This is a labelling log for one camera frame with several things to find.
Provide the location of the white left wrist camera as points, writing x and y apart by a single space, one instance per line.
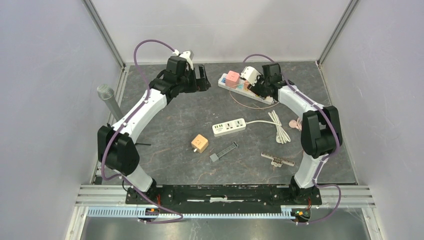
188 55

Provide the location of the pink cube plug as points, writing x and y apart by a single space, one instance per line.
232 79

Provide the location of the aluminium front rail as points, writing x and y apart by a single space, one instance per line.
111 201

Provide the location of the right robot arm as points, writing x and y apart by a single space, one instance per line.
320 129

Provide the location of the small white power strip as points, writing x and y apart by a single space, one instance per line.
229 127

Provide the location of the beige dragon plug adapter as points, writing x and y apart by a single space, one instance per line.
199 144

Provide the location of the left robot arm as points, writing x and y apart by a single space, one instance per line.
116 144

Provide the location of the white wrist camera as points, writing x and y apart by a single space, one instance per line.
188 55
251 75

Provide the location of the beige toothed ruler piece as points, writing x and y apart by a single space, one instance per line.
277 161

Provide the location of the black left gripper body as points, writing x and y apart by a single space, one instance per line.
187 82

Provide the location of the small orange plug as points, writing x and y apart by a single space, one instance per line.
246 85

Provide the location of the silver microphone on stand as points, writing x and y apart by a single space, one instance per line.
107 95

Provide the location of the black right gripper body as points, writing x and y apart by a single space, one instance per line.
260 87

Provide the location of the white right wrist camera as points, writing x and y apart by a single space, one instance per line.
251 75

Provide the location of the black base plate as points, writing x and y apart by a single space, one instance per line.
232 198

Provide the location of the long white power strip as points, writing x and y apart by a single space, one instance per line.
244 92

